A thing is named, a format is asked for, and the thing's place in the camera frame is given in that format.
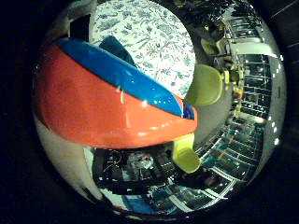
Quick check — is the yellow-green plastic chair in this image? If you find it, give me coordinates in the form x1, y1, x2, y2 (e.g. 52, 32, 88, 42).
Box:
183, 63, 226, 107
170, 133, 203, 175

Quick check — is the person with dark hair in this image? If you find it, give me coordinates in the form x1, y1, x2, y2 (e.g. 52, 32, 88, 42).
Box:
186, 166, 227, 189

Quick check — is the blue floral white tablecloth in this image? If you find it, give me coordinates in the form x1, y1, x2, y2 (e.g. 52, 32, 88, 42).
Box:
89, 0, 197, 100

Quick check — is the dark blue striped cloth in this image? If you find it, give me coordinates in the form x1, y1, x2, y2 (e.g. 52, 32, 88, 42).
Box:
98, 35, 138, 69

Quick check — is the black cluttered desk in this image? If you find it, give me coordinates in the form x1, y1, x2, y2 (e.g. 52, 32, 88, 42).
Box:
93, 144, 190, 196

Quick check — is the orange Tide spray bottle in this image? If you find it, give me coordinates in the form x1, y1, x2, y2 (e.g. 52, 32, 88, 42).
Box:
33, 36, 199, 150

